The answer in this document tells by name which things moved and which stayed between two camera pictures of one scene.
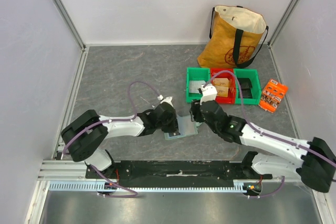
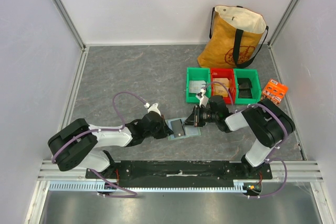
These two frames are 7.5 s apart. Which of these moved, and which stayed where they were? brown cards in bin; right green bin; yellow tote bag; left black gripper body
Moved: left black gripper body
Stayed: right green bin; yellow tote bag; brown cards in bin
